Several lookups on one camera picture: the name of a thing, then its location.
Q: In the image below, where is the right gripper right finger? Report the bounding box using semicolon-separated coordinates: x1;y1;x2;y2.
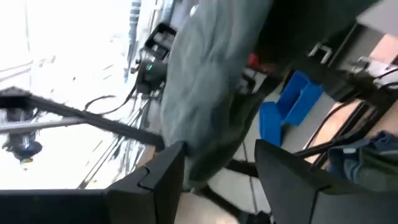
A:
254;138;398;224

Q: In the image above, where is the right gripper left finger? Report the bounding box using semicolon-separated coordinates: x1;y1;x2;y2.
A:
0;140;188;224

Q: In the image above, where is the olive green baseball cap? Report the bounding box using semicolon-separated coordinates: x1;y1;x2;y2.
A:
160;0;276;191
341;147;398;191

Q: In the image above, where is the blue denim baseball cap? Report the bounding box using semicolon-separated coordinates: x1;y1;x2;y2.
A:
326;130;398;184

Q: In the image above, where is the blue plastic bin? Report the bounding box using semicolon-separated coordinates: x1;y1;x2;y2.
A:
259;101;284;147
275;70;324;127

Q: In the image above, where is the black aluminium table frame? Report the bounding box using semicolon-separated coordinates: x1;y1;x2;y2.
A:
0;86;398;224

